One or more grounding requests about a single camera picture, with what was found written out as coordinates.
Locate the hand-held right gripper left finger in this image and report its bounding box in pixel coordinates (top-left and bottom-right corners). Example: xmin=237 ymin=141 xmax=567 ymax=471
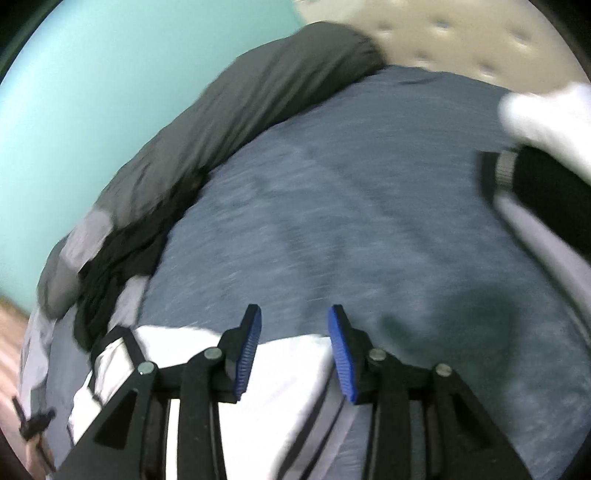
xmin=53 ymin=304 xmax=263 ymax=480

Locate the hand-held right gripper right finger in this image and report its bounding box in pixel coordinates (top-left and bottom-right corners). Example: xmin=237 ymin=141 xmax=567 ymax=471
xmin=327 ymin=305 xmax=532 ymax=480

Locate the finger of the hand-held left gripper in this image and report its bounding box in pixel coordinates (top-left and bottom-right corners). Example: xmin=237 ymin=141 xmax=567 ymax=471
xmin=11 ymin=396 xmax=57 ymax=440

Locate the white polo shirt black trim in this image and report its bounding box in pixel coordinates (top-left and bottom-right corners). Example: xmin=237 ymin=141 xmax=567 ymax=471
xmin=67 ymin=323 xmax=356 ymax=480

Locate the light grey blanket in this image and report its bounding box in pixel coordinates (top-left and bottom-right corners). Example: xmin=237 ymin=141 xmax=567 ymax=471
xmin=18 ymin=309 xmax=61 ymax=472

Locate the light grey garment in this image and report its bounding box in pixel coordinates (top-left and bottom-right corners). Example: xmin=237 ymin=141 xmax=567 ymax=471
xmin=111 ymin=276 xmax=151 ymax=330

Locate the grey cloth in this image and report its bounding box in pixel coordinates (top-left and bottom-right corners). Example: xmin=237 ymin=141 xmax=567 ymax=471
xmin=58 ymin=208 xmax=116 ymax=273

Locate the dark grey rolled duvet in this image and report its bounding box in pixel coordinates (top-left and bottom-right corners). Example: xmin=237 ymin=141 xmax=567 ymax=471
xmin=37 ymin=21 xmax=389 ymax=319

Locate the folded black and white garment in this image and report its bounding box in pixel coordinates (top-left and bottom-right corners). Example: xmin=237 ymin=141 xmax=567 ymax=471
xmin=478 ymin=145 xmax=591 ymax=324

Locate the cream tufted headboard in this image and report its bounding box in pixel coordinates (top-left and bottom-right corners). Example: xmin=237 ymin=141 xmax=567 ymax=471
xmin=295 ymin=0 xmax=583 ymax=88

